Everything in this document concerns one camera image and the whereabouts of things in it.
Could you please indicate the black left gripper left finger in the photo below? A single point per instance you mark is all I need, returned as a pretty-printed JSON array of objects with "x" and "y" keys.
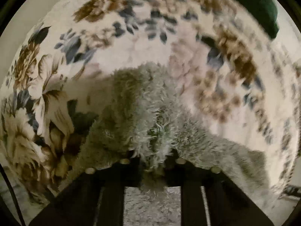
[{"x": 93, "y": 199}]

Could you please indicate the dark green folded blanket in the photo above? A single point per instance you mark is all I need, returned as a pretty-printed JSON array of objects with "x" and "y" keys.
[{"x": 265, "y": 12}]

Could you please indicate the floral fleece bed blanket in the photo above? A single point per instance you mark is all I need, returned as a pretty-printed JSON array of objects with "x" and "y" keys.
[{"x": 228, "y": 74}]

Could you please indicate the grey fluffy pants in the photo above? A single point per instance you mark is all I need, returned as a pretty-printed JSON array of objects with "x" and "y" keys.
[{"x": 145, "y": 119}]

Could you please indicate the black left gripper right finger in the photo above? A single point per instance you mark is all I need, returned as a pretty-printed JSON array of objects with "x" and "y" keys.
[{"x": 209, "y": 197}]

